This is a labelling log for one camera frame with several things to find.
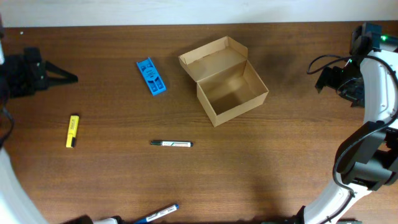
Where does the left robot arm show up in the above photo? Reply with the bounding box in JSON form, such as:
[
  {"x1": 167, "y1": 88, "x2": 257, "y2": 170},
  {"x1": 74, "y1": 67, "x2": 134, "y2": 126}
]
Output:
[{"x1": 1, "y1": 76, "x2": 124, "y2": 224}]

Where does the black whiteboard marker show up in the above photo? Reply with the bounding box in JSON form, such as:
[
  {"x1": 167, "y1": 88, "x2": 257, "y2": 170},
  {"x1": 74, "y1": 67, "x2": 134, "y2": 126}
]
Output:
[{"x1": 150, "y1": 140, "x2": 193, "y2": 147}]

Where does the blue whiteboard marker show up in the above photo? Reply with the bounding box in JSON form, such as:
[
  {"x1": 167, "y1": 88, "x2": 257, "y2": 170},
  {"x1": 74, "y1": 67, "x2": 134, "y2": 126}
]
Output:
[{"x1": 134, "y1": 204, "x2": 179, "y2": 224}]

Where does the yellow highlighter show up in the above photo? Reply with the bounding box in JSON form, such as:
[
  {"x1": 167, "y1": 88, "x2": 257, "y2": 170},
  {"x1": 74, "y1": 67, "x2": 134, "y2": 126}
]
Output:
[{"x1": 66, "y1": 115, "x2": 80, "y2": 148}]

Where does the cardboard box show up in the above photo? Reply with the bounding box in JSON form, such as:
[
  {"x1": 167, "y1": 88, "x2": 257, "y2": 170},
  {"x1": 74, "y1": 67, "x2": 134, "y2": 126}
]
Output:
[{"x1": 178, "y1": 36, "x2": 269, "y2": 127}]

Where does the blue whiteboard duster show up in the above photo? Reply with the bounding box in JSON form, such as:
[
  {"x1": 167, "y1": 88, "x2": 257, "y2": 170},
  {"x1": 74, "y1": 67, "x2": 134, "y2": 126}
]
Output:
[{"x1": 136, "y1": 57, "x2": 167, "y2": 96}]

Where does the right black cable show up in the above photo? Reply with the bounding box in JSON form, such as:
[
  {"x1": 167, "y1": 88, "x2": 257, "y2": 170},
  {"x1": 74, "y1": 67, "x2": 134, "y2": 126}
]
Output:
[{"x1": 306, "y1": 54, "x2": 361, "y2": 75}]

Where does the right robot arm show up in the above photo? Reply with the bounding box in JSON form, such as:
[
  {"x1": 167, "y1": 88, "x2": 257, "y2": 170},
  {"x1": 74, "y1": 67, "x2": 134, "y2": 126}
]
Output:
[{"x1": 273, "y1": 22, "x2": 397, "y2": 223}]

